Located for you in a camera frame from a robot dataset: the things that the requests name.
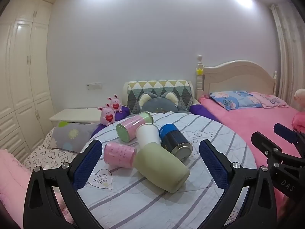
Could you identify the cream curtain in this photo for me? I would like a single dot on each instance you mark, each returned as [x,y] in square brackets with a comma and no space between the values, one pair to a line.
[290,29]

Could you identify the grey flower cushion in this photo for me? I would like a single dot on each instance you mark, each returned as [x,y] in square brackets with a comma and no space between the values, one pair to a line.
[72,136]

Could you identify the white nightstand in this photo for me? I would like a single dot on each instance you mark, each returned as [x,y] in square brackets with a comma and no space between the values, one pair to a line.
[82,115]

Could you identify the large pale green cup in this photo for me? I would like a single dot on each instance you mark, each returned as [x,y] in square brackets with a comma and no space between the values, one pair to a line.
[161,167]

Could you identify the cream wooden headboard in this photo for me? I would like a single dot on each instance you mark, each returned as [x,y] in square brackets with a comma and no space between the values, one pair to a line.
[232,76]

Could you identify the pink cup near left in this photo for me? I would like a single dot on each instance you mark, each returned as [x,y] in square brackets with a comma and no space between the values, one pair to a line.
[120,155]

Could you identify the grey bear plush pillow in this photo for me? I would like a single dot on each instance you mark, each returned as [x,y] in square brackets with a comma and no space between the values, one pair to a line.
[168,102]

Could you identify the triangle pattern cushion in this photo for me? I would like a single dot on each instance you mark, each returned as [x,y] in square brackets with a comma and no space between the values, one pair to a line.
[183,89]

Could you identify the pink pig plush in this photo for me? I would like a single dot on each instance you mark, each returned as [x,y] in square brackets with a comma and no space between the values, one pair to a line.
[107,116]
[115,104]

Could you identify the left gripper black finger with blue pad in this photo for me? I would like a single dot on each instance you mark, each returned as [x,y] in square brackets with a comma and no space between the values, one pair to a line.
[41,208]
[248,199]

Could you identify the pink bed blanket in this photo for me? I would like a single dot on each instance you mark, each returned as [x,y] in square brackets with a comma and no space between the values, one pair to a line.
[247,121]

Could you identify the pink plush toy right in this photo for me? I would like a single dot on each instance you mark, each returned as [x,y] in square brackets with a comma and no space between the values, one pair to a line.
[298,121]

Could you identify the pink cartoon pillow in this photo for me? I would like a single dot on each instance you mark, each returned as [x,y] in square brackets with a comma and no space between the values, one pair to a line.
[269,101]

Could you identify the wall power socket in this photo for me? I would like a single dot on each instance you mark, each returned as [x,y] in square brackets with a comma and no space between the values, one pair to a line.
[94,86]

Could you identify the heart pattern sheet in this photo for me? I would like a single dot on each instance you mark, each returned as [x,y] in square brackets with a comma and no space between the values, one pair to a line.
[47,157]

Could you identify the white paper cup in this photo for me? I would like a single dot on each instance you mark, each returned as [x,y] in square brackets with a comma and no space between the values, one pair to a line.
[147,133]

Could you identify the dark blue lidded can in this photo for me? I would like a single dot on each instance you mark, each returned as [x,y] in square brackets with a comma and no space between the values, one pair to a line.
[175,142]

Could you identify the pink and green can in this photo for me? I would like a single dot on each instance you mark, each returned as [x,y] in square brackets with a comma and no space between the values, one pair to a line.
[126,130]

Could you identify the pink blanket left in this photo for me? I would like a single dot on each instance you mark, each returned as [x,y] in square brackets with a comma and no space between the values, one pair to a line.
[15,177]

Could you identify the rear pink pig plush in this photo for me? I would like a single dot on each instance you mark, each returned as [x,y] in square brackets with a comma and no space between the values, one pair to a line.
[115,104]

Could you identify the cream wardrobe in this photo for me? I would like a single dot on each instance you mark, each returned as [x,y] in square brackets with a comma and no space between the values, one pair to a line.
[26,105]

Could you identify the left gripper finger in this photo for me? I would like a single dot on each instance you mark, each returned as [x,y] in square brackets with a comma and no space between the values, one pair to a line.
[293,137]
[266,146]

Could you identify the blue cartoon pillow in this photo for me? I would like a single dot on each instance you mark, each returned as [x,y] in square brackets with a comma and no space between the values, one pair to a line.
[234,100]

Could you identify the front pink pig plush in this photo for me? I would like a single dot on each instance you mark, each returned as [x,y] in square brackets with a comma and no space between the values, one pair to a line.
[107,116]

